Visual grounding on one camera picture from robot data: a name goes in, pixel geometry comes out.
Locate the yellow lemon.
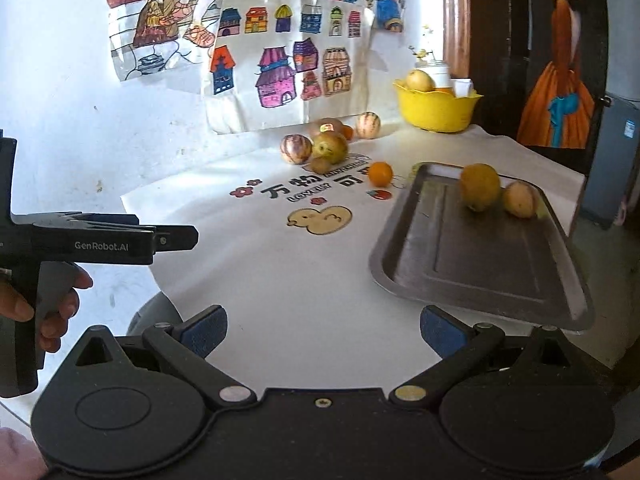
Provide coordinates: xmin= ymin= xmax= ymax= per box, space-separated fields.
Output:
xmin=460 ymin=163 xmax=502 ymax=212

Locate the small pale yellow melon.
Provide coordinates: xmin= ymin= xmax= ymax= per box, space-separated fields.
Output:
xmin=502 ymin=181 xmax=538 ymax=219

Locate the yellow plastic bowl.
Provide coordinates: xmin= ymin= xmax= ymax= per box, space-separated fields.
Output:
xmin=392 ymin=78 xmax=483 ymax=134

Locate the striped pepino melon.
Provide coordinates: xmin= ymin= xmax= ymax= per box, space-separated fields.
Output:
xmin=280 ymin=133 xmax=312 ymax=166
xmin=355 ymin=111 xmax=382 ymax=140

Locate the yellow pear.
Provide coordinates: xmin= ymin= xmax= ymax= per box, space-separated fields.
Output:
xmin=405 ymin=69 xmax=435 ymax=93

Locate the metal baking tray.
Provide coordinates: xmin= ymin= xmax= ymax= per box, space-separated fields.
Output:
xmin=369 ymin=161 xmax=596 ymax=332

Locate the wooden door frame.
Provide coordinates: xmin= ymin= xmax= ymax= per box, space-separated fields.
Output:
xmin=441 ymin=0 xmax=473 ymax=81

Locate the white printed table mat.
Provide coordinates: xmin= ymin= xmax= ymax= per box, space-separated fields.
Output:
xmin=120 ymin=122 xmax=588 ymax=391

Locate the person's left hand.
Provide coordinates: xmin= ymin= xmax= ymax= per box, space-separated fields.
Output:
xmin=0 ymin=265 xmax=94 ymax=354

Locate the orange tangerine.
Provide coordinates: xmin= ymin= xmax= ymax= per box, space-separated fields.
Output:
xmin=368 ymin=161 xmax=395 ymax=186

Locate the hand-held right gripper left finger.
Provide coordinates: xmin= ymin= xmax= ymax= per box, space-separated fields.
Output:
xmin=75 ymin=304 xmax=253 ymax=409

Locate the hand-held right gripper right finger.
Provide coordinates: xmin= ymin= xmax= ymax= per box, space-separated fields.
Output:
xmin=389 ymin=304 xmax=576 ymax=408

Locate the glass vase with yellow flowers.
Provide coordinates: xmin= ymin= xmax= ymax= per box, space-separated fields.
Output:
xmin=409 ymin=25 xmax=451 ymax=68

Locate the brown kiwi with sticker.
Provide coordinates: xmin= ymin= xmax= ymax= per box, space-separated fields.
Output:
xmin=307 ymin=117 xmax=345 ymax=140

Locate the person's left forearm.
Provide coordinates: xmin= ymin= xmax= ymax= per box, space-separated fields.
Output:
xmin=0 ymin=427 xmax=48 ymax=480

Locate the grey refrigerator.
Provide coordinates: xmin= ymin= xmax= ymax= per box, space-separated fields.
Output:
xmin=582 ymin=92 xmax=640 ymax=231

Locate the orange dress painting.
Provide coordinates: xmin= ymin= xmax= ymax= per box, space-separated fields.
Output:
xmin=515 ymin=0 xmax=608 ymax=150

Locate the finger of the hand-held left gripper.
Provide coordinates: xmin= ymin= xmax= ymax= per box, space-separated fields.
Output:
xmin=152 ymin=225 xmax=200 ymax=253

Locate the yellow green apple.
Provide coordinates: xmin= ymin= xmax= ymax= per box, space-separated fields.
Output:
xmin=312 ymin=131 xmax=349 ymax=162

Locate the grey round stool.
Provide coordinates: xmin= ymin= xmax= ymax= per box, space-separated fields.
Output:
xmin=126 ymin=291 xmax=187 ymax=343

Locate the coloured figures wall poster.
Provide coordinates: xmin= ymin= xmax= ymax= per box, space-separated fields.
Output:
xmin=107 ymin=0 xmax=321 ymax=82

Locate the house drawing paper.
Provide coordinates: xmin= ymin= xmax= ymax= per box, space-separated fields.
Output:
xmin=202 ymin=0 xmax=376 ymax=135

